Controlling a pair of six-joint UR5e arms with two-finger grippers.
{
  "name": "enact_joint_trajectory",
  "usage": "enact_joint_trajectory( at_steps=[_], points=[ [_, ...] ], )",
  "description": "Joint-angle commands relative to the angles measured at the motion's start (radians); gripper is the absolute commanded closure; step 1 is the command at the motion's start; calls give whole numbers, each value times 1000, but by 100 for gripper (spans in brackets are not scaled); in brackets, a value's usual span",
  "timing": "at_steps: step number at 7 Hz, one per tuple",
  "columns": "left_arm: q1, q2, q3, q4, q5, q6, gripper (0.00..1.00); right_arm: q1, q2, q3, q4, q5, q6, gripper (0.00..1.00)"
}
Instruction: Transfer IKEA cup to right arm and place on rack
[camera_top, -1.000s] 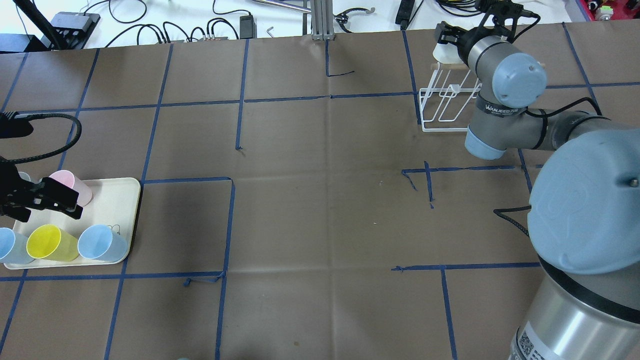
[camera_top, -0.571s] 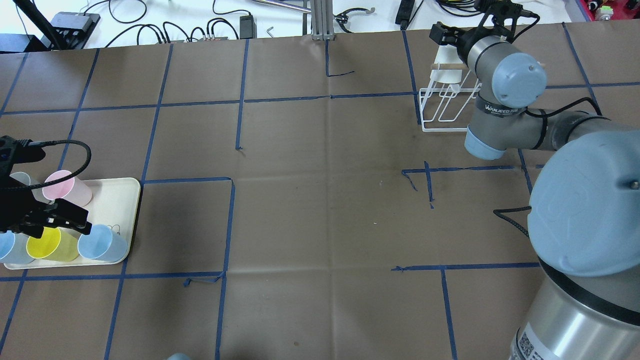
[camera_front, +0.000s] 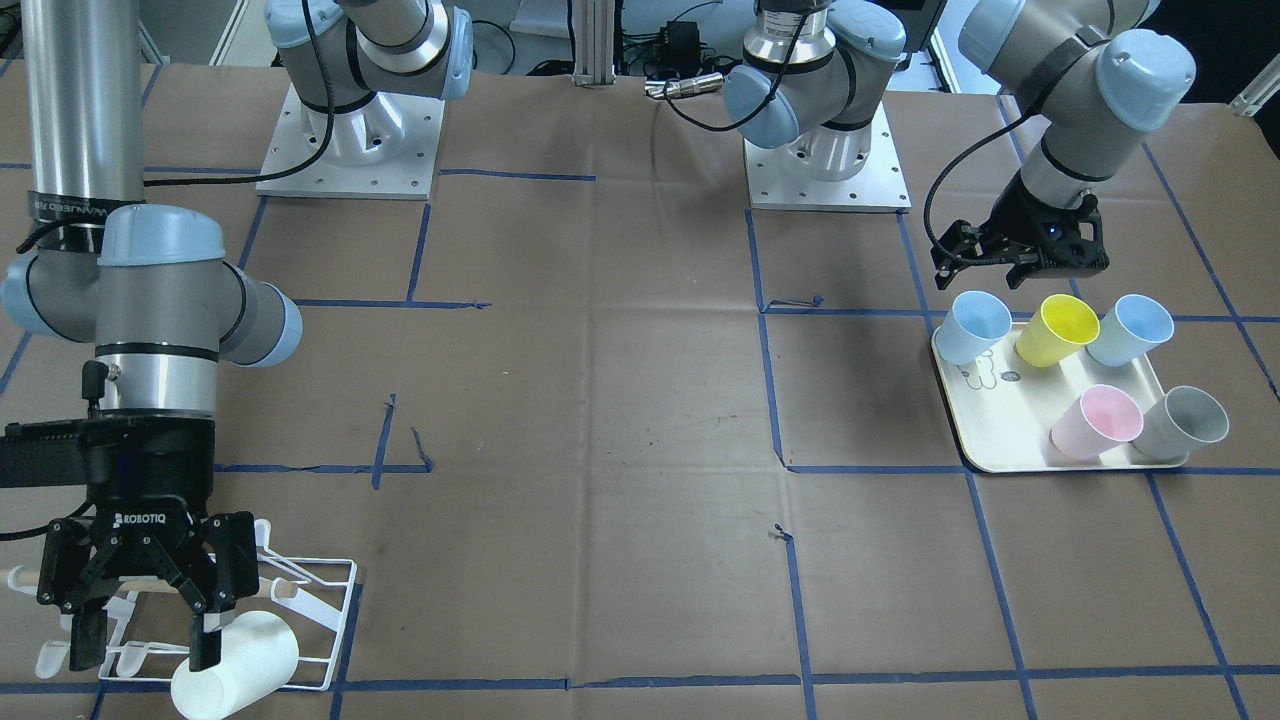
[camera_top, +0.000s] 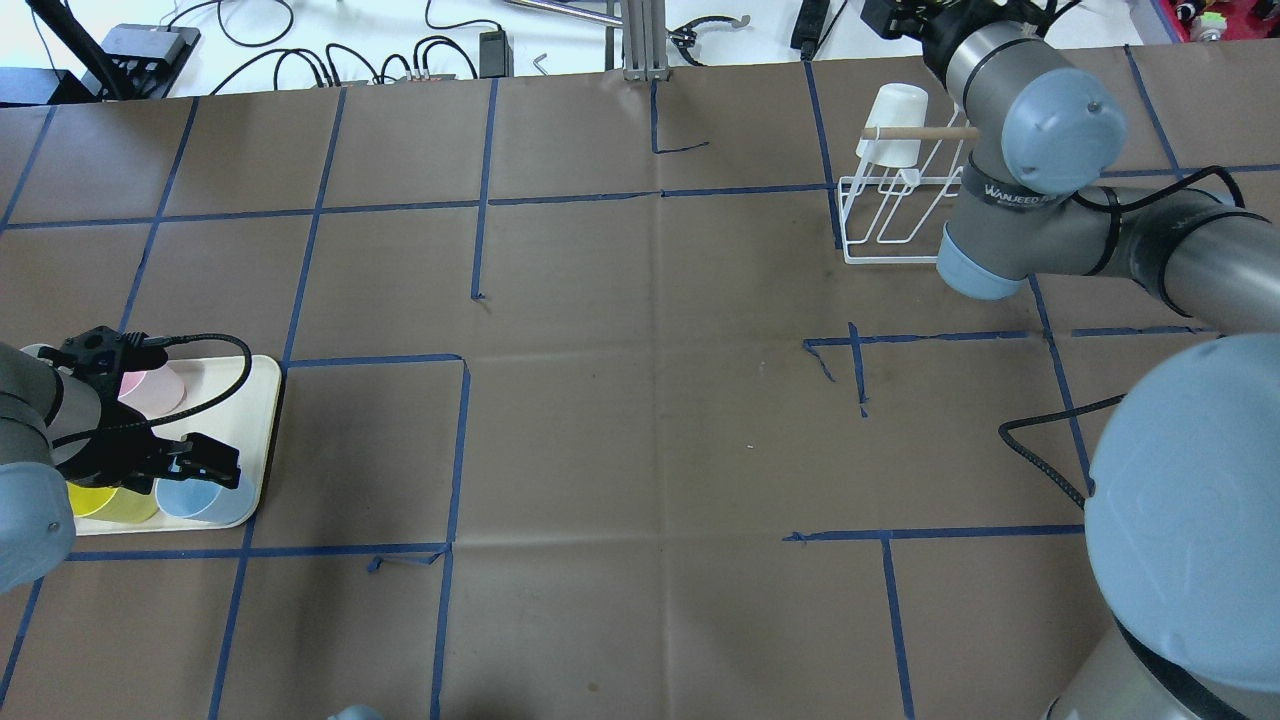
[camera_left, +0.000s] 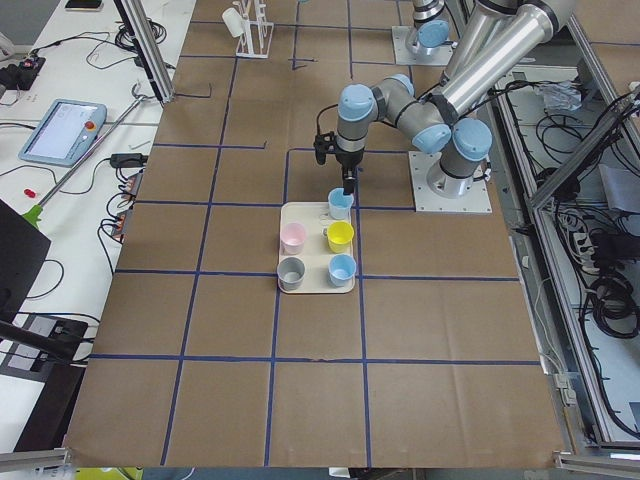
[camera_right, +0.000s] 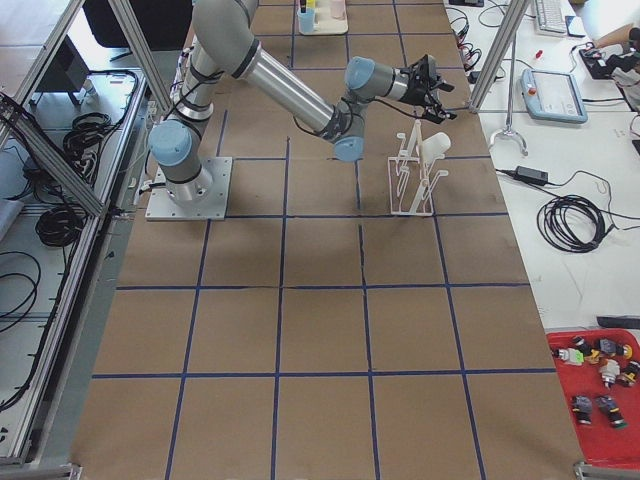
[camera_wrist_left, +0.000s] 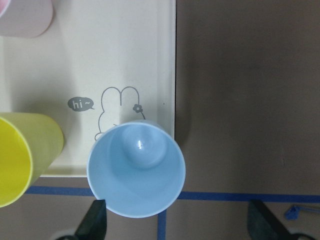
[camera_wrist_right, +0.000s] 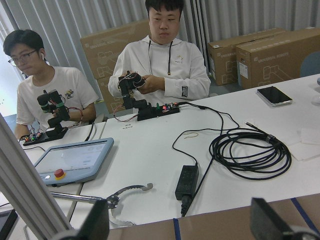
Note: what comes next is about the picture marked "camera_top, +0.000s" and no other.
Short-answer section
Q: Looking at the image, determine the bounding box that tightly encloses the black power adapter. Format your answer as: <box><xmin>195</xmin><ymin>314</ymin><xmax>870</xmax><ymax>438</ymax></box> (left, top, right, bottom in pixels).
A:
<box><xmin>477</xmin><ymin>29</ymin><xmax>515</xmax><ymax>79</ymax></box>

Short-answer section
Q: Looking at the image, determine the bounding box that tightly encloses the metal reacher grabber pole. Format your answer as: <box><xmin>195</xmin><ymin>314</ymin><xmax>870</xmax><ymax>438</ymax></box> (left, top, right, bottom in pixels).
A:
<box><xmin>506</xmin><ymin>1</ymin><xmax>751</xmax><ymax>47</ymax></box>

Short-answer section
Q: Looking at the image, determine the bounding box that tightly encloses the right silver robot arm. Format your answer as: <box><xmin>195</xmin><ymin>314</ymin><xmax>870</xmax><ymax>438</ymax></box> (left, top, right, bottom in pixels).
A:
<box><xmin>861</xmin><ymin>1</ymin><xmax>1277</xmax><ymax>719</ymax></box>

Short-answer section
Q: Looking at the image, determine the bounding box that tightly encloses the aluminium frame post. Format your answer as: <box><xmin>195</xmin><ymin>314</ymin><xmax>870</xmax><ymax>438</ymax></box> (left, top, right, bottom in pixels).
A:
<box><xmin>620</xmin><ymin>0</ymin><xmax>671</xmax><ymax>82</ymax></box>

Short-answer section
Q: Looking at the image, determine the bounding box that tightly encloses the white plastic cup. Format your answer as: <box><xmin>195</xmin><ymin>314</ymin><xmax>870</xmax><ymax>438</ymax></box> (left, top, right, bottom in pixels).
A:
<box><xmin>856</xmin><ymin>83</ymin><xmax>929</xmax><ymax>169</ymax></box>

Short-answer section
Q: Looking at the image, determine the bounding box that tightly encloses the light blue cup near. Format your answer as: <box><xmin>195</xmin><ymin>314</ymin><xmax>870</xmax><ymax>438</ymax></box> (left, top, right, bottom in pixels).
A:
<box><xmin>155</xmin><ymin>478</ymin><xmax>259</xmax><ymax>527</ymax></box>

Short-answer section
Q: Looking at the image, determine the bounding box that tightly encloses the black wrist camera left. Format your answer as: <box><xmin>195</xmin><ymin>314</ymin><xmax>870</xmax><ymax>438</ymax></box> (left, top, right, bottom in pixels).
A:
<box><xmin>52</xmin><ymin>325</ymin><xmax>169</xmax><ymax>375</ymax></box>

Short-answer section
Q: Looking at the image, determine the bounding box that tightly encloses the red parts tray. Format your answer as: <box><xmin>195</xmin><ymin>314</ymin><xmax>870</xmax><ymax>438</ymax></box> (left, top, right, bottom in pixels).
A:
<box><xmin>1162</xmin><ymin>1</ymin><xmax>1279</xmax><ymax>42</ymax></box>

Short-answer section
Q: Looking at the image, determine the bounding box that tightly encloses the white wire cup rack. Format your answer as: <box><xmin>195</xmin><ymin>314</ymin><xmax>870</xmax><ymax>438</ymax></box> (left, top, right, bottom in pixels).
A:
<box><xmin>836</xmin><ymin>123</ymin><xmax>980</xmax><ymax>266</ymax></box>

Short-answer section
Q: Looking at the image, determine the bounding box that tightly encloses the pink plastic cup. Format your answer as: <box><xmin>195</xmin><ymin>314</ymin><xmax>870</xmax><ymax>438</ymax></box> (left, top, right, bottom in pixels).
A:
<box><xmin>116</xmin><ymin>365</ymin><xmax>186</xmax><ymax>416</ymax></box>

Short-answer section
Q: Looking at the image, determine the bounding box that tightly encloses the cream plastic tray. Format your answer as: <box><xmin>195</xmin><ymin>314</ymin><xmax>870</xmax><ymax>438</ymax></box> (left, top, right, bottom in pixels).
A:
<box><xmin>20</xmin><ymin>346</ymin><xmax>282</xmax><ymax>537</ymax></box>

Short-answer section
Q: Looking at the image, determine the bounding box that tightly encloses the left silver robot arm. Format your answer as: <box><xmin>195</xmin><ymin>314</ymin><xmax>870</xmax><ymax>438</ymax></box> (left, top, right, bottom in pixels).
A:
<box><xmin>1</xmin><ymin>325</ymin><xmax>253</xmax><ymax>591</ymax></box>

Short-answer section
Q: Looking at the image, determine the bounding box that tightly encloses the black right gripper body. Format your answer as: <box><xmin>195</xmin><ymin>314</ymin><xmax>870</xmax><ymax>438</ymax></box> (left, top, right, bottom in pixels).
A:
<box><xmin>861</xmin><ymin>1</ymin><xmax>1046</xmax><ymax>61</ymax></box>

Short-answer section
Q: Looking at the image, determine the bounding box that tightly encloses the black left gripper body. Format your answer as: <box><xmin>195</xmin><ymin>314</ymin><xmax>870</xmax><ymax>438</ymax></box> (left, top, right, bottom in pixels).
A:
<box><xmin>36</xmin><ymin>333</ymin><xmax>243</xmax><ymax>493</ymax></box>

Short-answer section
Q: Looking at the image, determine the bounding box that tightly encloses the yellow plastic cup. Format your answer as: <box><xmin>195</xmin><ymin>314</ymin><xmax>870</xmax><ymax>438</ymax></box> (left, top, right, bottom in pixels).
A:
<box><xmin>67</xmin><ymin>483</ymin><xmax>159</xmax><ymax>524</ymax></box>

